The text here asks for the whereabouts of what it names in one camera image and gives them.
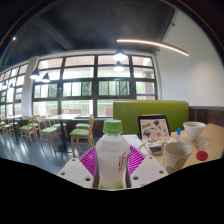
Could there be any white bowl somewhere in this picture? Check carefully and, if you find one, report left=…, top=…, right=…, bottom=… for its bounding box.
left=182, top=121, right=207, bottom=140

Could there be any white patterned paper cup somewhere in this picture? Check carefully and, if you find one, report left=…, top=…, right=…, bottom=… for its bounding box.
left=162, top=141, right=193, bottom=175

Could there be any curved linear ceiling light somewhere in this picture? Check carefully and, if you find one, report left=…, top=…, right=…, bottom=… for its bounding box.
left=116, top=38, right=190, bottom=57

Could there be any wooden dining table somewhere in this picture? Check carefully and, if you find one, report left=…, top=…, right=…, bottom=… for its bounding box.
left=44, top=113, right=83, bottom=153

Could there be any white paper sheet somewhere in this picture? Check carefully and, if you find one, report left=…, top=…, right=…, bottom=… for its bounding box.
left=123, top=134, right=145, bottom=148

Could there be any white napkin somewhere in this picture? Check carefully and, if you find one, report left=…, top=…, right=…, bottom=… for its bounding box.
left=194, top=138, right=210, bottom=149

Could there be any group of pendant lamps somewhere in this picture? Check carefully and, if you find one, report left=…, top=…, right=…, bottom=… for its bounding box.
left=29, top=49, right=128, bottom=84

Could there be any flat round red coaster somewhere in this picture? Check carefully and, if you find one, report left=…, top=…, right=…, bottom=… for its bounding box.
left=195, top=150, right=209, bottom=162

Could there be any group of green-seated wooden chairs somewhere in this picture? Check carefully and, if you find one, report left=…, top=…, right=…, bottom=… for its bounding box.
left=0, top=114, right=96, bottom=156

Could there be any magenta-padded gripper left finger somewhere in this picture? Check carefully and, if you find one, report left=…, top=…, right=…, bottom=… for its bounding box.
left=57, top=145, right=100, bottom=190

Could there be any green-capped clear drink bottle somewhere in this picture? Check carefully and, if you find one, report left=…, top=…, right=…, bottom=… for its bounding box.
left=94, top=119, right=131, bottom=191

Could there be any small blue-capped bottle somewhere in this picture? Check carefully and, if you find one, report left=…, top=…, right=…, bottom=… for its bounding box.
left=175, top=127, right=182, bottom=142

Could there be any green booth bench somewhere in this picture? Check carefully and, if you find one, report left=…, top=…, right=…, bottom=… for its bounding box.
left=112, top=99, right=190, bottom=136

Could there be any sticker-covered black tablet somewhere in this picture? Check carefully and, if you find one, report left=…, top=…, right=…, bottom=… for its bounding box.
left=137, top=114, right=172, bottom=140

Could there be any small white device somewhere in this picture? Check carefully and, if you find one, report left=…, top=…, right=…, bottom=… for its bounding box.
left=148, top=145, right=163, bottom=156

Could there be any colourful sticker sheet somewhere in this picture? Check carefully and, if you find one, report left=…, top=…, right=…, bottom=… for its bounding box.
left=141, top=136, right=175, bottom=156

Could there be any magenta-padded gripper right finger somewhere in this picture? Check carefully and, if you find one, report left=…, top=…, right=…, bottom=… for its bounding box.
left=126, top=145, right=169, bottom=190

